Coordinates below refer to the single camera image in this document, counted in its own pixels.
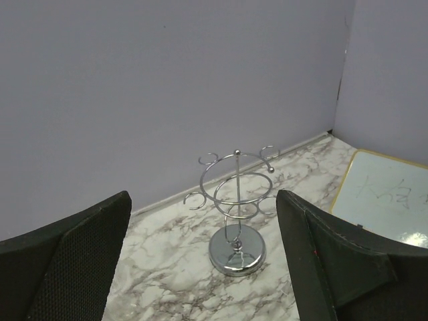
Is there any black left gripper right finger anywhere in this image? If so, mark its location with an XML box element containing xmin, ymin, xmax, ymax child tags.
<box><xmin>276</xmin><ymin>190</ymin><xmax>427</xmax><ymax>320</ymax></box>

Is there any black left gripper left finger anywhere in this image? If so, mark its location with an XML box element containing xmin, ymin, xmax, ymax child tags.
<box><xmin>1</xmin><ymin>191</ymin><xmax>132</xmax><ymax>320</ymax></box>

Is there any chrome wine glass rack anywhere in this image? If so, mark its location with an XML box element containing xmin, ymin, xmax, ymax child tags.
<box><xmin>183</xmin><ymin>145</ymin><xmax>281</xmax><ymax>278</ymax></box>

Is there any small wood-framed whiteboard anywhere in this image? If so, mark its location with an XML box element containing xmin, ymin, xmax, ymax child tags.
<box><xmin>330</xmin><ymin>149</ymin><xmax>427</xmax><ymax>248</ymax></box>

